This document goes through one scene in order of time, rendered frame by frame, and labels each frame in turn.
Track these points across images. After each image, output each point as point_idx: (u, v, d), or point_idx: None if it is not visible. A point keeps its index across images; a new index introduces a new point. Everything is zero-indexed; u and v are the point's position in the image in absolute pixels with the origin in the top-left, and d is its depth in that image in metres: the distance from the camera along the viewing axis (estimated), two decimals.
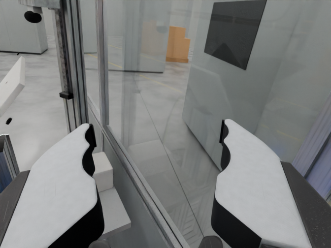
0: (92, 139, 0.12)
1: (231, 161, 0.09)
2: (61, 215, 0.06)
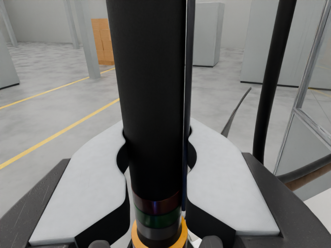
0: None
1: (197, 158, 0.09)
2: (90, 207, 0.07)
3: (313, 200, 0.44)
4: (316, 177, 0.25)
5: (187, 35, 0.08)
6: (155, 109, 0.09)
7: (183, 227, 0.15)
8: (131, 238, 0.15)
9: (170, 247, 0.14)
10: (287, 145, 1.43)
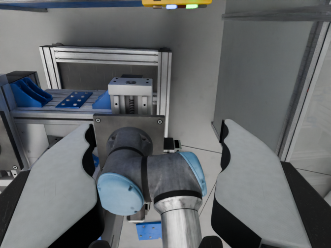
0: (92, 139, 0.12)
1: (231, 161, 0.09)
2: (61, 215, 0.06)
3: None
4: None
5: None
6: None
7: None
8: None
9: None
10: None
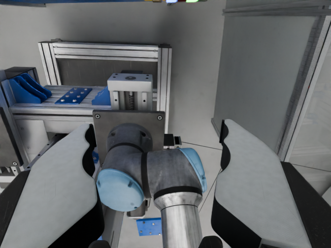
0: (92, 139, 0.12)
1: (231, 161, 0.09)
2: (61, 215, 0.06)
3: None
4: None
5: None
6: None
7: None
8: None
9: None
10: None
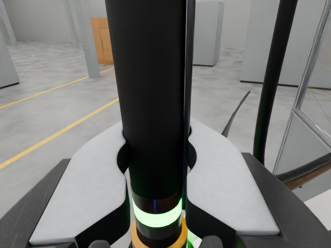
0: None
1: (197, 158, 0.09)
2: (91, 207, 0.07)
3: (311, 201, 0.44)
4: (317, 176, 0.24)
5: (187, 30, 0.08)
6: (155, 106, 0.09)
7: (183, 226, 0.15)
8: (131, 237, 0.15)
9: (170, 246, 0.14)
10: (287, 145, 1.44)
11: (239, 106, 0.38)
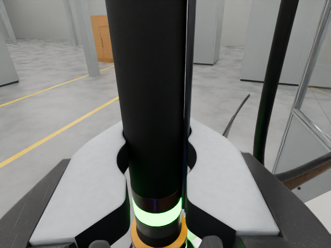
0: None
1: (197, 159, 0.09)
2: (91, 207, 0.07)
3: (309, 204, 0.45)
4: (316, 175, 0.24)
5: (188, 30, 0.08)
6: (155, 106, 0.09)
7: (183, 225, 0.15)
8: (131, 236, 0.15)
9: (170, 245, 0.14)
10: (286, 145, 1.44)
11: (239, 109, 0.39)
